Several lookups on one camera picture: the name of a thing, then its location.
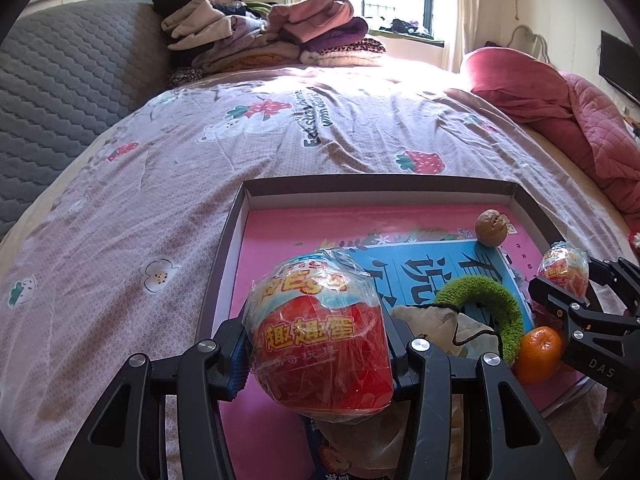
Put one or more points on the small toy egg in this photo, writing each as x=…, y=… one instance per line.
x=565, y=267

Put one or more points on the blue cookie packet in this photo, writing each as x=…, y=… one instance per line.
x=327, y=460

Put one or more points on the pink pillow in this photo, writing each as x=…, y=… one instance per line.
x=510, y=80

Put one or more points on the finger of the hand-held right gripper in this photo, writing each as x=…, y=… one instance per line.
x=617, y=280
x=550, y=300

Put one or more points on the black television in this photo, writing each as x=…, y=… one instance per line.
x=622, y=67

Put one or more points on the pile of folded clothes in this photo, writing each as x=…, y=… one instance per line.
x=260, y=35

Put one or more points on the orange tangerine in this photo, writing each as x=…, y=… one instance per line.
x=539, y=355

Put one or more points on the cream mesh scrunchie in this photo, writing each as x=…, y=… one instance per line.
x=440, y=325

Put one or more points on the large toy egg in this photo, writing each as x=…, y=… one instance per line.
x=320, y=340

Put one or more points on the small colourful doll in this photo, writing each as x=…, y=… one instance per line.
x=635, y=243

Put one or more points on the strawberry printed bedsheet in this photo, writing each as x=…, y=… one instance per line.
x=150, y=185

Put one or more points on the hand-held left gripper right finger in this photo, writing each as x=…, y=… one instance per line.
x=402, y=360

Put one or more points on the pink quilt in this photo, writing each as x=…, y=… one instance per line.
x=605, y=130

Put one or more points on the dark clothes on windowsill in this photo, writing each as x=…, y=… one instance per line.
x=410, y=29

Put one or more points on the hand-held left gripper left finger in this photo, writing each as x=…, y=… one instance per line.
x=240, y=385

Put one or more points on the brown walnut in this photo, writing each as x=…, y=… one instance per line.
x=491, y=228

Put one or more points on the shallow grey cardboard box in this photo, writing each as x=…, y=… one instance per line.
x=225, y=260

